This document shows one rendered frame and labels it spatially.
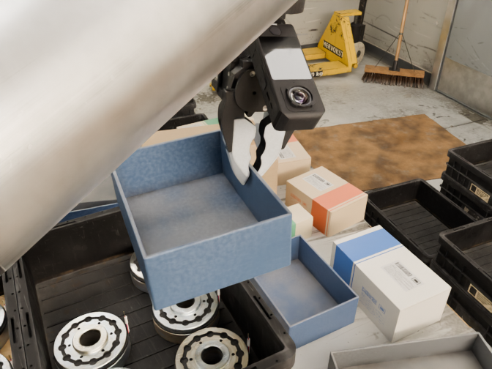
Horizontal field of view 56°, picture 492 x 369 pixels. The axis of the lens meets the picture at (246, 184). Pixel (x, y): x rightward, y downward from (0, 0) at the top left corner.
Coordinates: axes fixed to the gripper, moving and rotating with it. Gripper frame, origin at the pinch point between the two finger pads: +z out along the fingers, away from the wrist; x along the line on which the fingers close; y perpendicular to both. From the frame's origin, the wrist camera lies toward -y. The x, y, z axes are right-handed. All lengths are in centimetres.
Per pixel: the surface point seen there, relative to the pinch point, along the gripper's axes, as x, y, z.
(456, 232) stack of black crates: -92, 40, 52
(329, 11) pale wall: -212, 335, 46
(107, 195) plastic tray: 10, 64, 43
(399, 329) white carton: -33.4, -0.8, 34.6
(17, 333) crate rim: 27.5, 3.6, 22.9
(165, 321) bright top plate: 8.1, 4.8, 27.1
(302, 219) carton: -29, 31, 32
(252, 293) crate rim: -2.6, -0.5, 18.8
